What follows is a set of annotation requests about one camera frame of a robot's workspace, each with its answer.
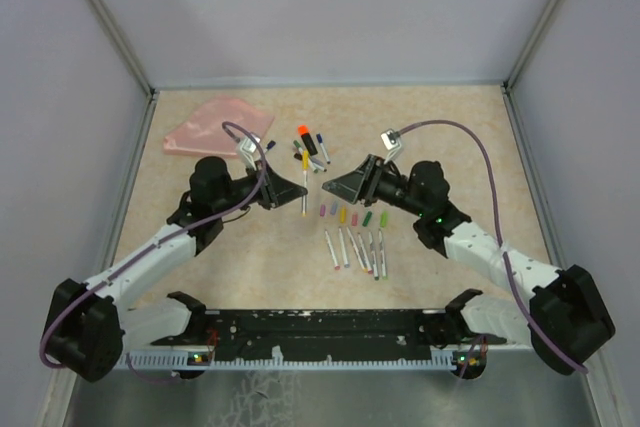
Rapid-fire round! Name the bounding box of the orange white marker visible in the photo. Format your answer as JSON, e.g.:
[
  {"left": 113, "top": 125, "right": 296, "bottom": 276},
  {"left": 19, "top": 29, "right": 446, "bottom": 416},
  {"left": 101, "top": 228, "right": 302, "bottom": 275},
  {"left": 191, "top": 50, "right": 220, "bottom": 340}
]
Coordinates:
[{"left": 301, "top": 164, "right": 309, "bottom": 217}]

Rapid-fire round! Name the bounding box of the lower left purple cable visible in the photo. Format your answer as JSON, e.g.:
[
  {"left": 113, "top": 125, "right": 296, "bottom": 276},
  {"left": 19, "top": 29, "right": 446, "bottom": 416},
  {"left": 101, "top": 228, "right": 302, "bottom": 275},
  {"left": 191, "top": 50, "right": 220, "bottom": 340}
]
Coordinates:
[{"left": 126, "top": 352, "right": 182, "bottom": 386}]

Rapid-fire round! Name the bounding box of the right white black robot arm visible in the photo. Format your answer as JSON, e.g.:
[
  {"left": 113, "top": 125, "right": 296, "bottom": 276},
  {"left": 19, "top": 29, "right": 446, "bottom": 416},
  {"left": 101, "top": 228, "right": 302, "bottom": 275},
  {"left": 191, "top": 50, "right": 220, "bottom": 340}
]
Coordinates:
[{"left": 322, "top": 155, "right": 616, "bottom": 375}]

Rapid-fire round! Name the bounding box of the pink capped marker pen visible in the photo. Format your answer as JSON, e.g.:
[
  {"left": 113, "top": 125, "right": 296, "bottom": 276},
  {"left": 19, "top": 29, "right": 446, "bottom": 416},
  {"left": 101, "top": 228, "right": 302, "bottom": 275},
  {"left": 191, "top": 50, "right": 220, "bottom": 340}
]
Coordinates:
[{"left": 324, "top": 229, "right": 341, "bottom": 271}]

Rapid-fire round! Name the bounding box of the white slotted cable duct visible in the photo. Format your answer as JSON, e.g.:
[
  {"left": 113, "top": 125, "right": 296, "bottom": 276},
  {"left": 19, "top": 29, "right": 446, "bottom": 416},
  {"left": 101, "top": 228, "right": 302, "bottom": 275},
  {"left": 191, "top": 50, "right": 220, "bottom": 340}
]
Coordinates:
[{"left": 116, "top": 347, "right": 470, "bottom": 372}]

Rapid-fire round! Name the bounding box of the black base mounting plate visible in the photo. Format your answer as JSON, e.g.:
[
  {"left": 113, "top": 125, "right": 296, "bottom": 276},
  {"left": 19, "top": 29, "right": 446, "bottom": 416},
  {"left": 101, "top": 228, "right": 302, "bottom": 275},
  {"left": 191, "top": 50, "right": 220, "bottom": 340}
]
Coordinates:
[{"left": 152, "top": 309, "right": 476, "bottom": 363}]

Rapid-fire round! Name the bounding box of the yellow capped marker pen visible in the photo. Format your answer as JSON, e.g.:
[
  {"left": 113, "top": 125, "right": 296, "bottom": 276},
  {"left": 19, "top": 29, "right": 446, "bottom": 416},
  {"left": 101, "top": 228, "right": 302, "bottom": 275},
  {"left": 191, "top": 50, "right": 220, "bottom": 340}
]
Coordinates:
[{"left": 347, "top": 227, "right": 368, "bottom": 274}]

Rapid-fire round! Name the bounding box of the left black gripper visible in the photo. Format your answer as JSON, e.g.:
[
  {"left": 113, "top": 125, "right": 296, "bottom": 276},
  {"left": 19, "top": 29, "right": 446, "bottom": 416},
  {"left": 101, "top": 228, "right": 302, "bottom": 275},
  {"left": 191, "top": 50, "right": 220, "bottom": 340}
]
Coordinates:
[{"left": 214, "top": 159, "right": 308, "bottom": 216}]

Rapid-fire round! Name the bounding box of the pink plastic bag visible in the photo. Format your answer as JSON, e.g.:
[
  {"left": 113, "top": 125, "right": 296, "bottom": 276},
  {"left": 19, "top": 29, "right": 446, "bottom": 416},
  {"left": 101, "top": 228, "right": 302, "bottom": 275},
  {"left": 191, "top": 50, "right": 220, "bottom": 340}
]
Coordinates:
[{"left": 162, "top": 95, "right": 275, "bottom": 159}]

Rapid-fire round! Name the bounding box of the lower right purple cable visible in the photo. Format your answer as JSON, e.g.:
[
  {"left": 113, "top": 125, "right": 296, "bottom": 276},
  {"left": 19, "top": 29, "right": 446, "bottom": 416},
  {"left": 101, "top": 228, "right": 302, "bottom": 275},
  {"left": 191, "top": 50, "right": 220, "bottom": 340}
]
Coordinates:
[{"left": 460, "top": 334, "right": 496, "bottom": 381}]

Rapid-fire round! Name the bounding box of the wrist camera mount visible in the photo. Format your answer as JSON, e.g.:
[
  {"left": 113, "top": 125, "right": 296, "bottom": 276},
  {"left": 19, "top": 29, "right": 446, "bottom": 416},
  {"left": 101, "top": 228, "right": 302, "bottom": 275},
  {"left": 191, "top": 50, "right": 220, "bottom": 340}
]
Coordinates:
[
  {"left": 236, "top": 133, "right": 260, "bottom": 170},
  {"left": 380, "top": 129, "right": 404, "bottom": 165}
]

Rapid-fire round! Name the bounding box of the dark green capped marker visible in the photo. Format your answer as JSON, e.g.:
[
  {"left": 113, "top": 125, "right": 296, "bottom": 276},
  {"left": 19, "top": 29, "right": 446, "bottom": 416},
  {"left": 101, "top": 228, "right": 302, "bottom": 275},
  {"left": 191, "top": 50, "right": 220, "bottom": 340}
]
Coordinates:
[{"left": 368, "top": 231, "right": 380, "bottom": 281}]

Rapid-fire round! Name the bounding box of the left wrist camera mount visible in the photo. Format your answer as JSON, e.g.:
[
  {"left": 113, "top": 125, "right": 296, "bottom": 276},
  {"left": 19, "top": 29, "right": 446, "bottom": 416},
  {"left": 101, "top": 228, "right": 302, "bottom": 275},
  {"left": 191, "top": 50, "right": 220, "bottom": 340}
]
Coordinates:
[{"left": 236, "top": 133, "right": 260, "bottom": 170}]

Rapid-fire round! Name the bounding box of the lavender marker pen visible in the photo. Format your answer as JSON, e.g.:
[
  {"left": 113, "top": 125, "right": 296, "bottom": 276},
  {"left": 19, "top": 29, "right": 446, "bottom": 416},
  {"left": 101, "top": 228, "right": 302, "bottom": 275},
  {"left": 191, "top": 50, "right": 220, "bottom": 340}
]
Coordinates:
[{"left": 338, "top": 227, "right": 350, "bottom": 269}]

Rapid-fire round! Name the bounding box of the light green capped marker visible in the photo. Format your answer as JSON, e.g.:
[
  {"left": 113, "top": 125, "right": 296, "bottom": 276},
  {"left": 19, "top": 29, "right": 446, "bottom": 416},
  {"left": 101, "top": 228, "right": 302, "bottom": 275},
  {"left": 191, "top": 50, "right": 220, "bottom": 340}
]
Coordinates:
[{"left": 378, "top": 229, "right": 388, "bottom": 280}]

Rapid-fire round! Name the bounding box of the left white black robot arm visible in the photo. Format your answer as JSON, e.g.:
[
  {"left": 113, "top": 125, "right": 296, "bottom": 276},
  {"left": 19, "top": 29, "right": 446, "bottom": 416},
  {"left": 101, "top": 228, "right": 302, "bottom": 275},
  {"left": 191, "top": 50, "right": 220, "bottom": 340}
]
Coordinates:
[{"left": 39, "top": 157, "right": 308, "bottom": 382}]

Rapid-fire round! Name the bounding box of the orange capped black highlighter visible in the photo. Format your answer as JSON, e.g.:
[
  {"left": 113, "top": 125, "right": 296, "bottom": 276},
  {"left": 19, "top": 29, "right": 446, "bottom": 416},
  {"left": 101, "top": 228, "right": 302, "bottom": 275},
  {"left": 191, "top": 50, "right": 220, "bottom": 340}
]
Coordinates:
[{"left": 297, "top": 125, "right": 318, "bottom": 156}]

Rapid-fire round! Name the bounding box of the aluminium frame rail left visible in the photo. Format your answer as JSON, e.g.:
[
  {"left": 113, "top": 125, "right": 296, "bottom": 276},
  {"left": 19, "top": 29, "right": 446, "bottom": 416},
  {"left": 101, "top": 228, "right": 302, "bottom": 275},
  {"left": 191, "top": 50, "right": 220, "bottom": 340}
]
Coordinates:
[{"left": 53, "top": 0, "right": 156, "bottom": 98}]

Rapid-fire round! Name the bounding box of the magenta capped marker pen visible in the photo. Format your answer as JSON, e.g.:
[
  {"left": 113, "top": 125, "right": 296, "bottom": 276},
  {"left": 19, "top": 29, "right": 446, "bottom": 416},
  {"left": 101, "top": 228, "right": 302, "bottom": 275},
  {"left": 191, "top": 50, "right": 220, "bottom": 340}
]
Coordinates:
[{"left": 357, "top": 232, "right": 374, "bottom": 275}]

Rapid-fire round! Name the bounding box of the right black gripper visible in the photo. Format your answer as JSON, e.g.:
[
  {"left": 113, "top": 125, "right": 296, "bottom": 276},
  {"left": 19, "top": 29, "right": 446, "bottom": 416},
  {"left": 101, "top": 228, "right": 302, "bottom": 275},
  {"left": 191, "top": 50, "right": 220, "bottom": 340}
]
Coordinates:
[{"left": 324, "top": 154, "right": 426, "bottom": 217}]

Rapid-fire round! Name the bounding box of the aluminium frame rail right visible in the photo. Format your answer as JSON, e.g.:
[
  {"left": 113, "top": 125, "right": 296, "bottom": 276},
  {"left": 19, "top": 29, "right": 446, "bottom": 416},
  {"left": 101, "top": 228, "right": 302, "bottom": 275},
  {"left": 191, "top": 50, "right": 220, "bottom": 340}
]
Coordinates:
[{"left": 503, "top": 0, "right": 591, "bottom": 93}]

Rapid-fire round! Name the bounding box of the aluminium frame rail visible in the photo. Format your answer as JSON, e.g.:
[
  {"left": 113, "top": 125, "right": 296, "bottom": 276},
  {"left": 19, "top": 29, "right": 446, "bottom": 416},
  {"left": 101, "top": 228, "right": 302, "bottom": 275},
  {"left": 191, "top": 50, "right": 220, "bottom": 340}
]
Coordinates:
[
  {"left": 53, "top": 0, "right": 156, "bottom": 98},
  {"left": 503, "top": 0, "right": 591, "bottom": 93}
]

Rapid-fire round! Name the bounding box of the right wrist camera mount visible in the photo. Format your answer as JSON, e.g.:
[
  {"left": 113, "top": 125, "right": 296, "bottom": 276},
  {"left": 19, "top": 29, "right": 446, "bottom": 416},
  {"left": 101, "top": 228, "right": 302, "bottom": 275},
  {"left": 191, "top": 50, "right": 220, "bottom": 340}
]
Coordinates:
[{"left": 380, "top": 129, "right": 404, "bottom": 165}]

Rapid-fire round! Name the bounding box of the dark green pen cap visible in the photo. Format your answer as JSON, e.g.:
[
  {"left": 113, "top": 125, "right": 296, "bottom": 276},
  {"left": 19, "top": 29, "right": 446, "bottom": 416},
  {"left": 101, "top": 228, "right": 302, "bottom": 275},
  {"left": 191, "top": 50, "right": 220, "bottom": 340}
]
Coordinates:
[{"left": 362, "top": 211, "right": 373, "bottom": 227}]

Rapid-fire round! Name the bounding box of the blue capped marker pen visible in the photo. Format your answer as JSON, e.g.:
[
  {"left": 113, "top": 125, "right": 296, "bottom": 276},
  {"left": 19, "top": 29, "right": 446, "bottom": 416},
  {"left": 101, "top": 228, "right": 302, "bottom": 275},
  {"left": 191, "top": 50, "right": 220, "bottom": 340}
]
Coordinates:
[{"left": 316, "top": 133, "right": 331, "bottom": 164}]

